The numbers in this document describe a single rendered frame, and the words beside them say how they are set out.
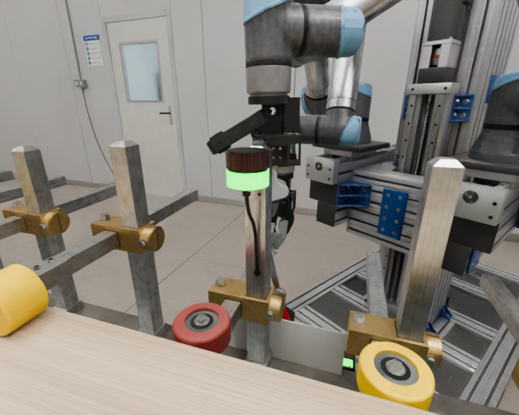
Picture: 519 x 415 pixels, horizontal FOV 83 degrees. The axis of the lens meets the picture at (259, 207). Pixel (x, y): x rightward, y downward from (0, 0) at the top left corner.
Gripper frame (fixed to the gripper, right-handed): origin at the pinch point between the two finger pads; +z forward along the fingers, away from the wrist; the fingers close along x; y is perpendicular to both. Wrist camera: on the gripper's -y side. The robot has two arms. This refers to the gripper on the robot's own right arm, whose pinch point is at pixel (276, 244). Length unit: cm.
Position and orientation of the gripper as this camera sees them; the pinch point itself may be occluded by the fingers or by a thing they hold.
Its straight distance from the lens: 81.7
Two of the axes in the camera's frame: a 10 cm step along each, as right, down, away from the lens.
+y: 3.1, -3.4, 8.9
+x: -9.5, -1.1, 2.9
